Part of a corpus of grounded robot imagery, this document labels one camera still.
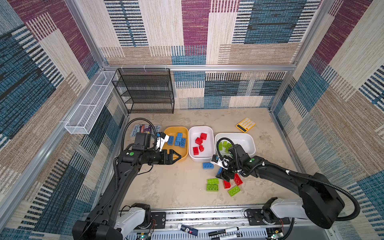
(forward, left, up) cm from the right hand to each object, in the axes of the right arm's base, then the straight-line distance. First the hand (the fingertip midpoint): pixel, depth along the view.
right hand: (221, 169), depth 85 cm
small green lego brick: (+3, 0, +22) cm, 23 cm away
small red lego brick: (+16, +10, -3) cm, 19 cm away
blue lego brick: (+21, +30, -1) cm, 36 cm away
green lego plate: (-10, -6, -5) cm, 13 cm away
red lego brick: (+14, +14, -3) cm, 20 cm away
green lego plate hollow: (-8, +5, -4) cm, 11 cm away
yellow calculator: (+34, -23, -3) cm, 41 cm away
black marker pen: (-28, +3, -4) cm, 29 cm away
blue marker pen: (-27, +19, -2) cm, 33 cm away
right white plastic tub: (+21, -20, -4) cm, 30 cm away
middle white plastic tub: (+28, +14, -2) cm, 32 cm away
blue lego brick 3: (+20, +22, -2) cm, 29 cm away
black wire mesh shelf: (+57, +48, +12) cm, 76 cm away
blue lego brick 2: (+23, +24, 0) cm, 33 cm away
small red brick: (-7, -2, -3) cm, 8 cm away
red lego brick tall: (+26, +8, -4) cm, 27 cm away
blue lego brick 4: (+4, +7, -4) cm, 9 cm away
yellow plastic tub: (+30, +29, -3) cm, 42 cm away
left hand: (+2, +24, +16) cm, 29 cm away
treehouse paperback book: (+31, +48, -1) cm, 57 cm away
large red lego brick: (+22, +11, -4) cm, 25 cm away
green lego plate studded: (-5, +5, -4) cm, 8 cm away
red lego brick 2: (-5, -9, -4) cm, 11 cm away
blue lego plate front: (+20, +26, -2) cm, 33 cm away
